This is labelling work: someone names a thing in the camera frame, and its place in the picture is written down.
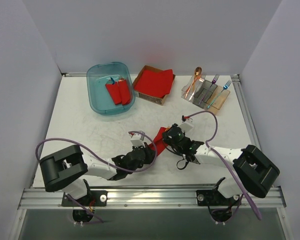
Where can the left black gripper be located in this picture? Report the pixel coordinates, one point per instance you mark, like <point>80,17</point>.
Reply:
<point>147,152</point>

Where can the blue metallic fork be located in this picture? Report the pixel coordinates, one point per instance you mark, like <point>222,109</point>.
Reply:
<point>225,87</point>

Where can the silver fork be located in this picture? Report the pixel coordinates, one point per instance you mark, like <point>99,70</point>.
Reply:
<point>198,82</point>

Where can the red napkin stack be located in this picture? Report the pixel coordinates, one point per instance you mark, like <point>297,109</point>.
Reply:
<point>155,84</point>

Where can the red paper napkin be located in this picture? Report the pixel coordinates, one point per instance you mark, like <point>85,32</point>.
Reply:
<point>158,140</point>

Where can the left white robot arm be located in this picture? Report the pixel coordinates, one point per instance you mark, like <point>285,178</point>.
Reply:
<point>62,170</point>

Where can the brown cardboard napkin box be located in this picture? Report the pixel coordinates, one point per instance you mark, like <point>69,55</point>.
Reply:
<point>158,101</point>

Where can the left rolled red napkin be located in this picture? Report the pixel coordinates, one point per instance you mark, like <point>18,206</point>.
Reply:
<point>114,92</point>

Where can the aluminium front rail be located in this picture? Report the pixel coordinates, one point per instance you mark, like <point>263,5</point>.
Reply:
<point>119,198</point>

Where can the blue transparent plastic bin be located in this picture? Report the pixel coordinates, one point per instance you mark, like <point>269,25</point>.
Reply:
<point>99,99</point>

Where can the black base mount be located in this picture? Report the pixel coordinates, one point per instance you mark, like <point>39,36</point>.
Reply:
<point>96,198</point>
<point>212,198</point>

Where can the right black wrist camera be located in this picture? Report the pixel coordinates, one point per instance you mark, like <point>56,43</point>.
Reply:
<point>183,128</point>

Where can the purple metallic fork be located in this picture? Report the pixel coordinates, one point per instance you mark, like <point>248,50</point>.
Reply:
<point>207,90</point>

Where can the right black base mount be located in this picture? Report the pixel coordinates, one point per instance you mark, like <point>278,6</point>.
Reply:
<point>212,198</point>

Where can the clear acrylic utensil holder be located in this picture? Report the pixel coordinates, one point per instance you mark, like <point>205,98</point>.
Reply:
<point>193,98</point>

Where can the right rolled red napkin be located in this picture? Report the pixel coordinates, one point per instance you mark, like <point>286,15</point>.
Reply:
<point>124,91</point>

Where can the rolled red napkin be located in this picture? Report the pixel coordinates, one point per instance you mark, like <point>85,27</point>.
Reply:
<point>124,91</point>
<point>114,92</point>

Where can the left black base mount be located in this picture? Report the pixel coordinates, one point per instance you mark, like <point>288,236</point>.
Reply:
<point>96,198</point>

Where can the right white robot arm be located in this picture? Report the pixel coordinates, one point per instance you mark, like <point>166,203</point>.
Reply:
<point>255,171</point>

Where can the copper metallic spoon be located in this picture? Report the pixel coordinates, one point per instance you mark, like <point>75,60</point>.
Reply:
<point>197,75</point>

